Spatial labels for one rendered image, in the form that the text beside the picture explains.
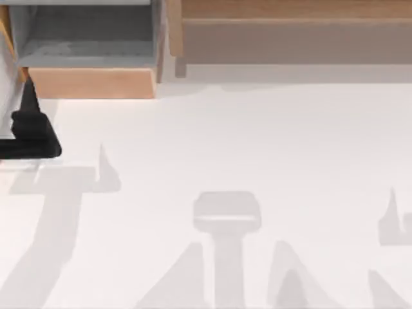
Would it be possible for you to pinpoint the pale wooden drawer front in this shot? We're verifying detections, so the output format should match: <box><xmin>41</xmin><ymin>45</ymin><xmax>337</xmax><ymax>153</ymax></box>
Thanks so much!
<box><xmin>26</xmin><ymin>66</ymin><xmax>157</xmax><ymax>100</ymax></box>

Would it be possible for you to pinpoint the wooden open shelf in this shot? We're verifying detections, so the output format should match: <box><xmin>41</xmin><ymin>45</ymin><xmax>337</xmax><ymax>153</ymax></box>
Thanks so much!
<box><xmin>168</xmin><ymin>0</ymin><xmax>412</xmax><ymax>79</ymax></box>

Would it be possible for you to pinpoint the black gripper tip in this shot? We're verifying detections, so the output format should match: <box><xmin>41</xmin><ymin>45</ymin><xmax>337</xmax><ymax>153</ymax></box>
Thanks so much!
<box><xmin>0</xmin><ymin>76</ymin><xmax>62</xmax><ymax>161</ymax></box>

